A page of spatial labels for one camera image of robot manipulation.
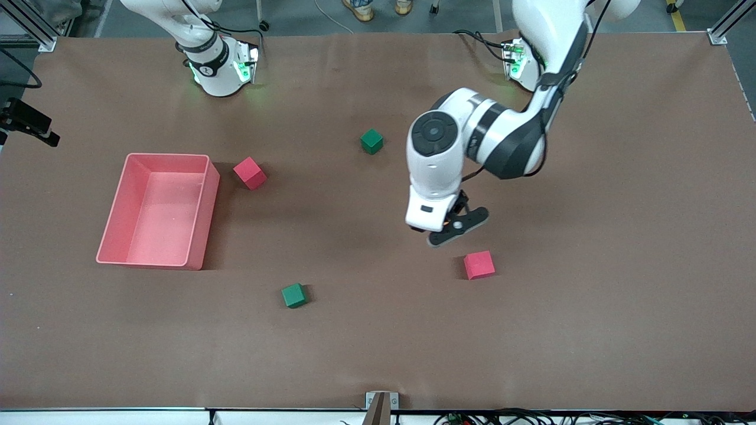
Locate red wooden cube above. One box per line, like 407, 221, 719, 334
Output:
462, 250, 496, 280
233, 156, 268, 191

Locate black arm base cable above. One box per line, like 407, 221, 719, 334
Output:
189, 0, 268, 45
452, 28, 510, 63

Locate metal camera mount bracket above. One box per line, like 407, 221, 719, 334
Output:
365, 391, 400, 425

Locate green wooden cube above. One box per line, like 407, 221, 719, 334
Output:
360, 129, 384, 156
281, 283, 308, 309

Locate tangled black cables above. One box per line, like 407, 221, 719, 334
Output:
433, 407, 756, 425

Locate aluminium frame post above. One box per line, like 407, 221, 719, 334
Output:
0, 0, 58, 53
708, 0, 746, 47

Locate white floor cable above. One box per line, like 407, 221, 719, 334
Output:
313, 0, 355, 35

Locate grey fabric bundle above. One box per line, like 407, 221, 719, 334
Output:
32, 0, 83, 25

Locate pink plastic bin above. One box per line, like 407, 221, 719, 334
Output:
96, 153, 221, 271

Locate metal arm base connector bracket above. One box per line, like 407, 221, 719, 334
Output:
235, 40, 261, 84
501, 38, 527, 81

